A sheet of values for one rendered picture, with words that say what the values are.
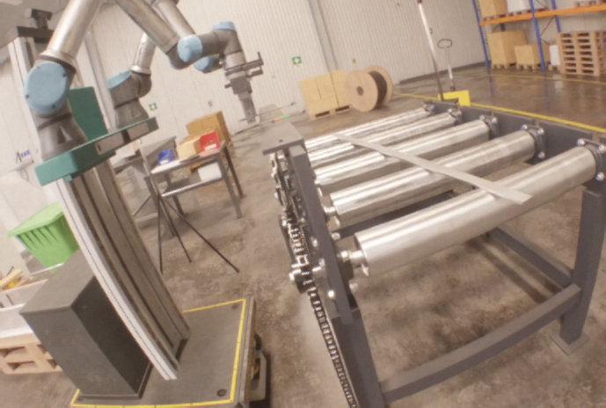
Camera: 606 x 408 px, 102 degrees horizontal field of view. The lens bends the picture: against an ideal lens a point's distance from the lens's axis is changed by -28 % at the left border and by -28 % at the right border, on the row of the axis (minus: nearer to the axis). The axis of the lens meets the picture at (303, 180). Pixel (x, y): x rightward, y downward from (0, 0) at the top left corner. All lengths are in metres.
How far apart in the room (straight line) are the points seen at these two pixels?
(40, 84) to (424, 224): 0.95
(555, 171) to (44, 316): 1.77
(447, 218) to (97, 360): 1.32
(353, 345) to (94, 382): 1.12
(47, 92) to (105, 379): 1.13
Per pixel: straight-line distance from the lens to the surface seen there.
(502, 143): 1.27
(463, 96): 5.99
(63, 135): 1.00
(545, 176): 1.01
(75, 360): 1.55
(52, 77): 0.87
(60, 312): 1.38
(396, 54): 12.30
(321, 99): 8.65
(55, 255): 3.53
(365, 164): 1.32
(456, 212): 0.84
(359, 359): 0.97
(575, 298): 1.49
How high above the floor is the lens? 1.30
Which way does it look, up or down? 18 degrees down
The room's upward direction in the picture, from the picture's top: 17 degrees counter-clockwise
